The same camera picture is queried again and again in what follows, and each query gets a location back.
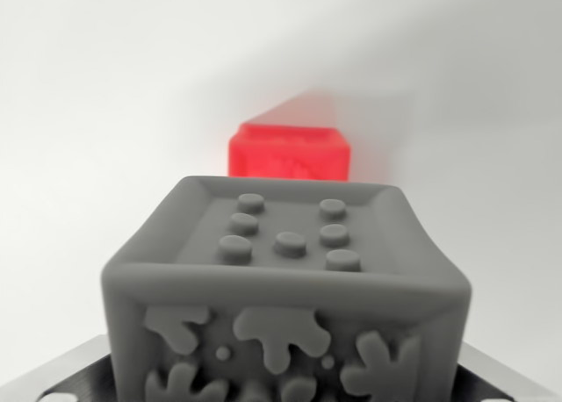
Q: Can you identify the silver black-tipped gripper left finger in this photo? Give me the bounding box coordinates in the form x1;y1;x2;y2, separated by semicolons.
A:
0;334;119;402

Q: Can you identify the silver black-tipped gripper right finger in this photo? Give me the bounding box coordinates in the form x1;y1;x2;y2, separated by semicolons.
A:
451;342;562;402

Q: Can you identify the grey embossed cube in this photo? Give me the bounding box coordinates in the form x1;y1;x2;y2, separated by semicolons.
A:
100;176;473;402

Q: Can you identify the red embossed cube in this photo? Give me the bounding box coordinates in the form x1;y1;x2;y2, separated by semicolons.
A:
227;121;351;183

